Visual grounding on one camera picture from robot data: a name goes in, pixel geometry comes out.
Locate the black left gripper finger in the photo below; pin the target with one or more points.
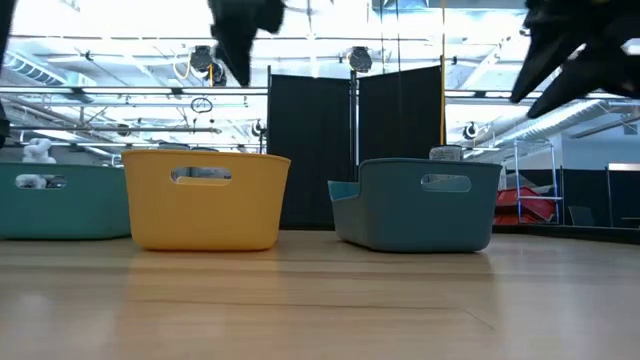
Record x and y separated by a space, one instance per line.
240 55

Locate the green plastic bin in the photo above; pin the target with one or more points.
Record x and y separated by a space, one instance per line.
75 210

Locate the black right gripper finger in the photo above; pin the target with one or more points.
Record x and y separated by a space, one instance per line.
547 62
595 75

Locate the yellow plastic bin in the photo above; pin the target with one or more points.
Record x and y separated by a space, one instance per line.
205 215

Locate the white robot figure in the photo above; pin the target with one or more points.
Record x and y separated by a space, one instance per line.
39 152

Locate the red storage bins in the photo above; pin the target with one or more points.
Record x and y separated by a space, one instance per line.
510 197

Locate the dark blue plastic bin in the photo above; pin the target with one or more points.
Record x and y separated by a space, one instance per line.
415 220

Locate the black folding partition screen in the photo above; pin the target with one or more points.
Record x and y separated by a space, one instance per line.
310 140

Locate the silver ventilation duct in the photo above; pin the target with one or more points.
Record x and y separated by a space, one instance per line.
560 120

